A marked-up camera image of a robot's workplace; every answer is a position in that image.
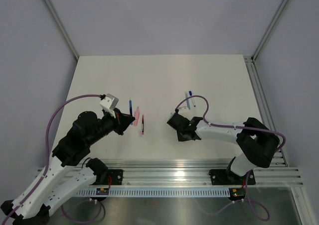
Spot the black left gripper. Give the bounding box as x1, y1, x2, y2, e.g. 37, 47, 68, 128
87, 108, 135, 146

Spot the red gel pen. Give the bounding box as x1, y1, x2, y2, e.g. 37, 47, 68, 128
141, 115, 145, 135

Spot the light blue pen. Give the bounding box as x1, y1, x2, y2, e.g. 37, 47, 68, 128
185, 92, 190, 110

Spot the white marker pen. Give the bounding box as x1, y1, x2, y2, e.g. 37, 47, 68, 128
188, 91, 196, 108

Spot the dark blue gel pen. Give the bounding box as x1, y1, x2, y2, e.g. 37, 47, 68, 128
129, 98, 133, 116

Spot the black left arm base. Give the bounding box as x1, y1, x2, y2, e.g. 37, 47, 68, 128
85, 158, 124, 185

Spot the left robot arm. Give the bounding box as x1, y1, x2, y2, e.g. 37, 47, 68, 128
0, 109, 135, 225

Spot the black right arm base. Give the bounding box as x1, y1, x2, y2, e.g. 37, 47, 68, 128
208, 169, 256, 186

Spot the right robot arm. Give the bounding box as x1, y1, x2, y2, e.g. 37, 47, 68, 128
167, 112, 280, 183

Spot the pink highlighter pen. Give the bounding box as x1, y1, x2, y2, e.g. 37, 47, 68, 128
133, 107, 140, 126

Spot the left controller board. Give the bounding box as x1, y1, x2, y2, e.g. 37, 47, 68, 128
96, 188, 109, 196

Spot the controller board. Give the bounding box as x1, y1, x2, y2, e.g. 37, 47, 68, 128
96, 188, 109, 196
229, 188, 246, 199

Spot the right controller board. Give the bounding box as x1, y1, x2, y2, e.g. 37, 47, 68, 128
229, 188, 246, 199

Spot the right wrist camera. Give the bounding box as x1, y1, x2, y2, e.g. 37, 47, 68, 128
177, 107, 189, 112

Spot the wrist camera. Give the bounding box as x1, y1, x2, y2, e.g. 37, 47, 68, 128
99, 94, 119, 118
177, 107, 189, 112

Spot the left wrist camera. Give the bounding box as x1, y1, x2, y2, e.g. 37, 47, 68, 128
99, 94, 119, 118

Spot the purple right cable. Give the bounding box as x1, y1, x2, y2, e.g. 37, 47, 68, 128
174, 95, 287, 151

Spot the white slotted cable duct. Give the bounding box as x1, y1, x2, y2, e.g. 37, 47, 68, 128
75, 187, 230, 198

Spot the right side aluminium rail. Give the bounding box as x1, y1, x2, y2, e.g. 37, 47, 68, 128
244, 55, 289, 167

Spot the left aluminium corner post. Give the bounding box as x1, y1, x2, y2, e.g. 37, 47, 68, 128
42, 0, 80, 61

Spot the aluminium corner post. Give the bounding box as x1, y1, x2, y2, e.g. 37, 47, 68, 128
251, 0, 291, 62
42, 0, 80, 61

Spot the right aluminium corner post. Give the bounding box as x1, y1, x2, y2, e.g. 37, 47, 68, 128
251, 0, 291, 62

